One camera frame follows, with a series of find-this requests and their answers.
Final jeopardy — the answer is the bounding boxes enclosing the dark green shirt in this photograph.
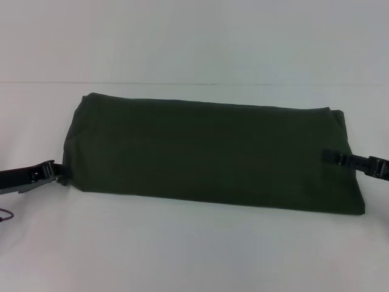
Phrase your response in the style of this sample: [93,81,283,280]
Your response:
[57,92,366,218]

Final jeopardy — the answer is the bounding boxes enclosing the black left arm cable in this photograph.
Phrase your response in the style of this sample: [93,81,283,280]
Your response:
[0,207,15,223]

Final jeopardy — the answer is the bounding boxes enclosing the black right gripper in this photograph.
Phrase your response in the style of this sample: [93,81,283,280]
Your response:
[321,148,389,183]

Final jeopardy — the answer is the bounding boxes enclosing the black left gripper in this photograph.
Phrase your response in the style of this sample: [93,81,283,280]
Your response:
[0,159,67,196]

